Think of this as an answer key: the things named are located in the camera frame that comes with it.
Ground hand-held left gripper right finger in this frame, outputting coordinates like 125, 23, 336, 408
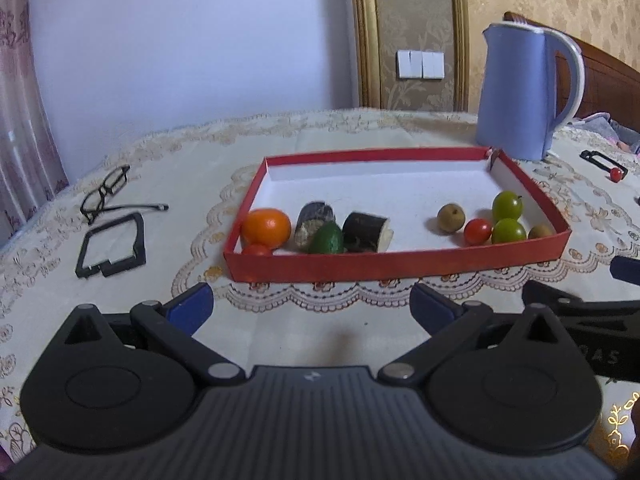
377, 282, 597, 389

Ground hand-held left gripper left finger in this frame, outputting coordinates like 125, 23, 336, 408
37, 281, 246, 390

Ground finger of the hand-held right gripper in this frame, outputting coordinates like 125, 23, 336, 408
522, 280, 640, 384
610, 255, 640, 287

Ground red cardboard box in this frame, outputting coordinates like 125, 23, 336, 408
223, 146, 572, 284

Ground brown kiwi with stem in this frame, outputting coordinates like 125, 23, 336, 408
437, 203, 467, 234

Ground short dark cut yam piece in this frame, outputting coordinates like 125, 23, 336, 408
342, 211, 395, 254

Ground orange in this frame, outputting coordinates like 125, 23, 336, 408
241, 208, 292, 250

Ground green avocado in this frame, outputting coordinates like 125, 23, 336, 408
307, 221, 346, 255

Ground green round fruit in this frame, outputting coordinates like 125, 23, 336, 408
491, 218, 528, 245
492, 191, 525, 223

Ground long dark cut yam piece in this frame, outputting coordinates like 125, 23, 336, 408
294, 201, 337, 253

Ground small red cherry tomato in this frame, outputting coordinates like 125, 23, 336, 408
464, 218, 493, 246

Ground black clip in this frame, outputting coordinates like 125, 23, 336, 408
580, 149, 628, 177

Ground crumpled clothes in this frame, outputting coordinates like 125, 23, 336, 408
569, 112, 640, 154

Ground black eyeglasses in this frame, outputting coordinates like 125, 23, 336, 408
80, 164, 170, 225

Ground wooden bed headboard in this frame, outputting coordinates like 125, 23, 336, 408
503, 11, 640, 127

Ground blue electric kettle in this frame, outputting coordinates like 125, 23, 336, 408
474, 22, 586, 161

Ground pink patterned curtain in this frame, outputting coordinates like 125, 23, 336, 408
0, 0, 69, 243

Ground black square plastic frame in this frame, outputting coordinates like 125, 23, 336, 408
75, 212, 147, 279

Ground white wall switch panel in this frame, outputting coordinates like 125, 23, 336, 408
397, 49, 445, 81

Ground gold wall moulding frame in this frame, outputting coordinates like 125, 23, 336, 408
348, 0, 471, 111

